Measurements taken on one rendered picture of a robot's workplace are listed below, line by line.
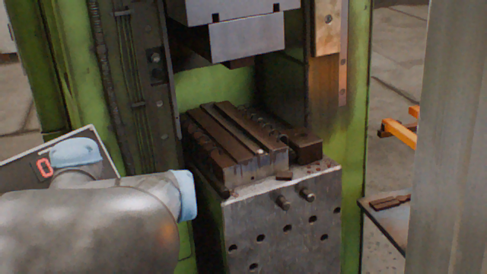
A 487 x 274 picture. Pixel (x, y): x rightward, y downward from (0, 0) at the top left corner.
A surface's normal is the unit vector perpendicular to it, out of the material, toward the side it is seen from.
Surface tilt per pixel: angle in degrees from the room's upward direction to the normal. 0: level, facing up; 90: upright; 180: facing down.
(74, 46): 90
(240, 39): 90
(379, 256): 0
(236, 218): 90
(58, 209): 23
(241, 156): 0
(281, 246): 90
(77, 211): 33
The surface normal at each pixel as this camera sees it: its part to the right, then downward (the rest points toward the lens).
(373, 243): -0.07, -0.90
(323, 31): 0.43, 0.36
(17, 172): 0.63, -0.25
